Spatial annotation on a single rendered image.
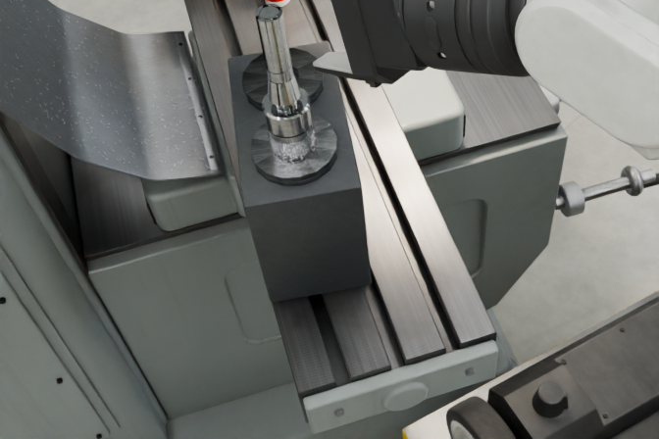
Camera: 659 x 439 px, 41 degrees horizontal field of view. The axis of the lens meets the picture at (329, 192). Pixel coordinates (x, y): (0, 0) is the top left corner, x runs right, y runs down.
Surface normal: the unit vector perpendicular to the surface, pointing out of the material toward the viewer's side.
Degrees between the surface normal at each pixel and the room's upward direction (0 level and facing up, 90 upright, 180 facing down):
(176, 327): 90
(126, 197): 0
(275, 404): 0
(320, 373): 0
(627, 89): 80
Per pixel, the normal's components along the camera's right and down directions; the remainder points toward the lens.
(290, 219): 0.15, 0.77
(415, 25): -0.68, 0.43
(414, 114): -0.09, -0.61
